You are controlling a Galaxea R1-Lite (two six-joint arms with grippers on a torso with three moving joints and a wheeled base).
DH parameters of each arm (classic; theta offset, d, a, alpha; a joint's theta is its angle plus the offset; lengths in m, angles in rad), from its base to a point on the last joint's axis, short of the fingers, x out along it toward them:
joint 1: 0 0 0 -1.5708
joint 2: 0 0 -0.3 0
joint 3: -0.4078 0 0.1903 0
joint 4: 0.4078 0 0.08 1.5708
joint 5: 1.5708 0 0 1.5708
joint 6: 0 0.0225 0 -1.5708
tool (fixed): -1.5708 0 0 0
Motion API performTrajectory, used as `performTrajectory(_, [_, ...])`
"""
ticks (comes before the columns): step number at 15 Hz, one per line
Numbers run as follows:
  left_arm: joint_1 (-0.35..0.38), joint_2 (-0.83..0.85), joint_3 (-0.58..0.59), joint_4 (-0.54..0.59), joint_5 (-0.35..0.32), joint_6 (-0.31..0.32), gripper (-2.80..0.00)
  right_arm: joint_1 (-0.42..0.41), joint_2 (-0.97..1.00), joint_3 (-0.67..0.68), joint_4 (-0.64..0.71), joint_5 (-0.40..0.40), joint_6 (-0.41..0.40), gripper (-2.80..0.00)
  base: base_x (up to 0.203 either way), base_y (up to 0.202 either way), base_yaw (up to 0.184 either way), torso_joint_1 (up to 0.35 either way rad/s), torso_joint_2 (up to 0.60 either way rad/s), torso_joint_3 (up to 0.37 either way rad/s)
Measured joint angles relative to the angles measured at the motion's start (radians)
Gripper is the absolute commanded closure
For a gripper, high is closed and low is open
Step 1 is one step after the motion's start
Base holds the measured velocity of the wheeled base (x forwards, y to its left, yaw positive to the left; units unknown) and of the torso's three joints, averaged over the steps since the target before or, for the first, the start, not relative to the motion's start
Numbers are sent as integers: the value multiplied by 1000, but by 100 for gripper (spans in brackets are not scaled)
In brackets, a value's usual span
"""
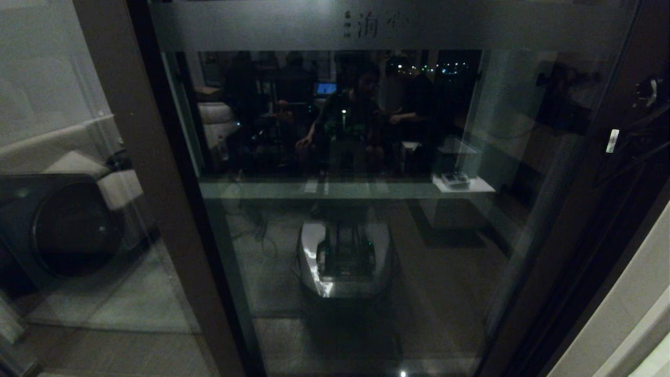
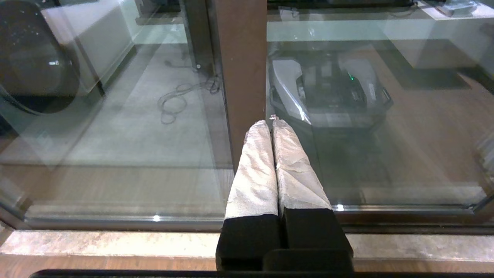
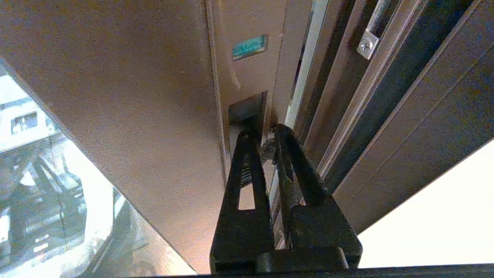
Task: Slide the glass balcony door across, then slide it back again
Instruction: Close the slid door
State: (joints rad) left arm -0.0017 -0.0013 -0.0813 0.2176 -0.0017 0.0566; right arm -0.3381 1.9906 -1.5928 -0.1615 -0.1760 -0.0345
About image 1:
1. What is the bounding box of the dark grey upholstered seat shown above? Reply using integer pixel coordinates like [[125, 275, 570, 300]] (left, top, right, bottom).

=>
[[0, 173, 129, 286]]

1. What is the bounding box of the light grey rug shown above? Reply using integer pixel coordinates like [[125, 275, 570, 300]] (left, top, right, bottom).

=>
[[24, 238, 204, 335]]

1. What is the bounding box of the brown framed sliding glass door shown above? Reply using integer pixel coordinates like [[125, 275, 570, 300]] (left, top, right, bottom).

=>
[[131, 0, 670, 377]]

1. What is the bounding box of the light beige sofa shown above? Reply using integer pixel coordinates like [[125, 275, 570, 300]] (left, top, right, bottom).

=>
[[0, 114, 158, 253]]

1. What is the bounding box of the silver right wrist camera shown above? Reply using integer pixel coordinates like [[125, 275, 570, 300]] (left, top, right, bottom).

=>
[[636, 77, 664, 109]]

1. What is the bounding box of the brown framed fixed glass panel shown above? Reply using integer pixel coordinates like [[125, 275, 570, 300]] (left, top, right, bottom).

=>
[[0, 0, 248, 377]]

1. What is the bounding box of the dark brown door jamb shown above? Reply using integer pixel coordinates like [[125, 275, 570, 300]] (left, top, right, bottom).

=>
[[502, 173, 670, 377]]

